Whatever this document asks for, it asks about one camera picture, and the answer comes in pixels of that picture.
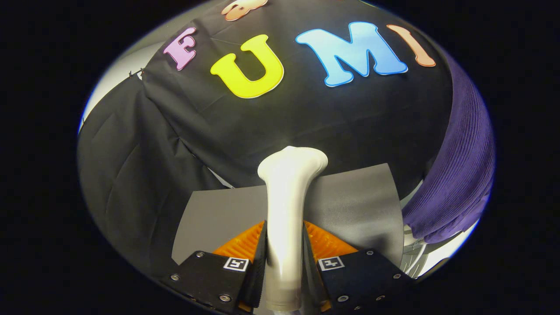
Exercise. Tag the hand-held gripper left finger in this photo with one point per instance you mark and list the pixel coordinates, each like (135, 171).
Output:
(259, 271)

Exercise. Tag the grey ribbed plate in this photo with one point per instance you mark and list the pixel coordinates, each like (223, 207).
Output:
(413, 256)

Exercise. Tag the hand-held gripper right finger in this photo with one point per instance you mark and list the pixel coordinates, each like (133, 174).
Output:
(311, 271)

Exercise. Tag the grey drawer cabinet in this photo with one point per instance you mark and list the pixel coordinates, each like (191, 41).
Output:
(218, 214)

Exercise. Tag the white garment steamer head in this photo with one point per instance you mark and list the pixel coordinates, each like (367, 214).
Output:
(284, 210)

